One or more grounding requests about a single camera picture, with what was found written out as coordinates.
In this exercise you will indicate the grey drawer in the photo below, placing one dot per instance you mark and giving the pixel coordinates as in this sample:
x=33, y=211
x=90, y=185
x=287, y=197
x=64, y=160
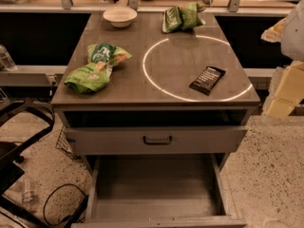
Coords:
x=155, y=140
x=161, y=191

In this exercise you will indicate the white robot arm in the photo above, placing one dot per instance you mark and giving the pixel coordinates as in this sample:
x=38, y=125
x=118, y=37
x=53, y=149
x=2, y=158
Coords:
x=286, y=89

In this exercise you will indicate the grey drawer cabinet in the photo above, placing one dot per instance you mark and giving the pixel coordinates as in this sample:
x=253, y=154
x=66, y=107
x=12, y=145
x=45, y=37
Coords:
x=151, y=89

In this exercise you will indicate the grey top drawer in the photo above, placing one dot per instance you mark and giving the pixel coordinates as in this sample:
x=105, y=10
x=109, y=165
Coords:
x=155, y=140

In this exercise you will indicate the black snack bar packet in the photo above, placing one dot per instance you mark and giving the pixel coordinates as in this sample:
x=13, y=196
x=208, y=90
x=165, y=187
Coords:
x=206, y=81

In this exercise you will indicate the green chip bag front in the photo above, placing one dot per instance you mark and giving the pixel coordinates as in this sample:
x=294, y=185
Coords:
x=92, y=77

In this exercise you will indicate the green chip bag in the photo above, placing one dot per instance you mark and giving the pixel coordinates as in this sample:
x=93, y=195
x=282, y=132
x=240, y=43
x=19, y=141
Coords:
x=92, y=77
x=182, y=17

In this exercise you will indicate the white bowl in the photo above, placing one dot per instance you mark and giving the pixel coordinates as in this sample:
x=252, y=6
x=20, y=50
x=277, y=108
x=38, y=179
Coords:
x=120, y=17

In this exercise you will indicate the green chip bag rear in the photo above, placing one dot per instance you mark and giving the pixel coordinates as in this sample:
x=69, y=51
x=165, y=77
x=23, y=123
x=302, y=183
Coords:
x=182, y=17

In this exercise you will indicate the clear plastic bottle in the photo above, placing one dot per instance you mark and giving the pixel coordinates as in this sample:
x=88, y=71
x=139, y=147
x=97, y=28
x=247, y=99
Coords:
x=6, y=60

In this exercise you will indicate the black chair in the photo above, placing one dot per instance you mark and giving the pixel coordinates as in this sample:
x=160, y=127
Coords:
x=10, y=153

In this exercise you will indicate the black wire basket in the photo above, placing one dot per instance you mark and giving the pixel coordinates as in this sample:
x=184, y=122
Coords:
x=63, y=145

